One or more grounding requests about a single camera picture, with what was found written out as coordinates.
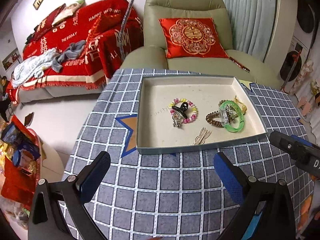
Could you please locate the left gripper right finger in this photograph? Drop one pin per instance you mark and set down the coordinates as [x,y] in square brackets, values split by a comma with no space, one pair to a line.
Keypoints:
[266,210]

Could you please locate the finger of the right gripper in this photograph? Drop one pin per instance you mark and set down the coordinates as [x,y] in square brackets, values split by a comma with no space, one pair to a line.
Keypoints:
[283,142]

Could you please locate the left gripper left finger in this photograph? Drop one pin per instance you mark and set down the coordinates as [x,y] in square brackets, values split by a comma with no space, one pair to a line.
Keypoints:
[46,220]

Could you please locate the rhinestone silver hair clip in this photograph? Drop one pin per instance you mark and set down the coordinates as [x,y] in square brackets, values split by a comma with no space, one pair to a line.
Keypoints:
[231,113]

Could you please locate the green translucent bangle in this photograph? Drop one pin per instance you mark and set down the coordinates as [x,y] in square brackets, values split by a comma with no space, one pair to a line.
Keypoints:
[233,127]

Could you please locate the beige bunny hair clip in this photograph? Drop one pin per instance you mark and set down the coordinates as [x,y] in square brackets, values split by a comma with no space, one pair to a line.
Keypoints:
[203,135]

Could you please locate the black hair claw clip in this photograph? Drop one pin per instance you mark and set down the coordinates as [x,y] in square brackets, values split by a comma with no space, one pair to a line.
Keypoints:
[181,109]

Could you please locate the small silver charm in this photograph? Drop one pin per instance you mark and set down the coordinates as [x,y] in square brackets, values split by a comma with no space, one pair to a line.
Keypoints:
[177,119]

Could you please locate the red snack box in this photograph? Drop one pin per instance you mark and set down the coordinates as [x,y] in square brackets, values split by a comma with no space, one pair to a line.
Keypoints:
[21,161]

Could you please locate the lower white washing machine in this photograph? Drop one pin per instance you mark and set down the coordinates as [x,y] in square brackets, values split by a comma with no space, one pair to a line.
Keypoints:
[293,63]

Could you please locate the grey checked tablecloth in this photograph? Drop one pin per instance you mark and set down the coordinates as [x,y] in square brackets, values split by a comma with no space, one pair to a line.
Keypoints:
[177,196]

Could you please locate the shallow grey cardboard tray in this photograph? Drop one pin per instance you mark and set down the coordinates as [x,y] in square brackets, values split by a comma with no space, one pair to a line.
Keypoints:
[155,131]

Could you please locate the teal curtain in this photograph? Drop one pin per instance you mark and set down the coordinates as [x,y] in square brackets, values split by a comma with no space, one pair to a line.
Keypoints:
[252,24]

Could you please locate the red embroidered cushion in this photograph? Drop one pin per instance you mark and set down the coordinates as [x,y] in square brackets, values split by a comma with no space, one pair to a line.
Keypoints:
[191,37]

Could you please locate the white crumpled blanket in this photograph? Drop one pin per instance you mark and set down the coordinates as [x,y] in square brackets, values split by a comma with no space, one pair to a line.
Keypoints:
[33,67]

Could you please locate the grey crumpled garment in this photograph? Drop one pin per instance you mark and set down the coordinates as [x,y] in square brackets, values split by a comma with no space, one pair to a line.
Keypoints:
[71,53]

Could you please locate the red covered sofa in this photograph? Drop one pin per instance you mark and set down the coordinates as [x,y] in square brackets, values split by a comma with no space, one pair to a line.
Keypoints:
[99,25]

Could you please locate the olive green armchair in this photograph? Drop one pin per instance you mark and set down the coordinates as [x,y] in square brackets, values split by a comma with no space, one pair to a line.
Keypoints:
[152,54]

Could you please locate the flexible gooseneck camera stand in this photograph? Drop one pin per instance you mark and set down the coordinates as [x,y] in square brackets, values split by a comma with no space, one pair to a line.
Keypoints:
[122,29]

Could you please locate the small black picture frame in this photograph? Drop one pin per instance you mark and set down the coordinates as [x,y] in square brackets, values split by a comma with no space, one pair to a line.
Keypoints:
[37,4]

